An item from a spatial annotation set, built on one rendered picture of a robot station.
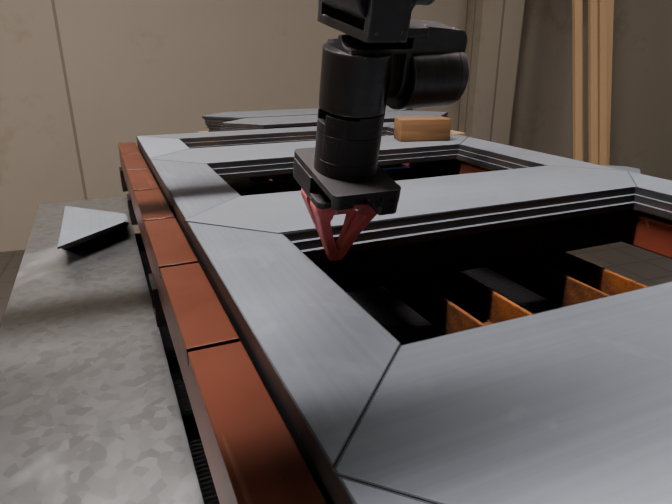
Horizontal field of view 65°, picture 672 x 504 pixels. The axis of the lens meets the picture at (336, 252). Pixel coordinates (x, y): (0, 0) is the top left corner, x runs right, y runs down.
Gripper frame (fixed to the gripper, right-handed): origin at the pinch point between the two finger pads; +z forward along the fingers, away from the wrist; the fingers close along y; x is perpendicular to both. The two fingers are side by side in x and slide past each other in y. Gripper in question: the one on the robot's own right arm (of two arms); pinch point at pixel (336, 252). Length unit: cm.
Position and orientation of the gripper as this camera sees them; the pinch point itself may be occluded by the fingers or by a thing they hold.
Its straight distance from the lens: 53.1
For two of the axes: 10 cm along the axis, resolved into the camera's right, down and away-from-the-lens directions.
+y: -3.9, -5.3, 7.5
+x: -9.2, 1.4, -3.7
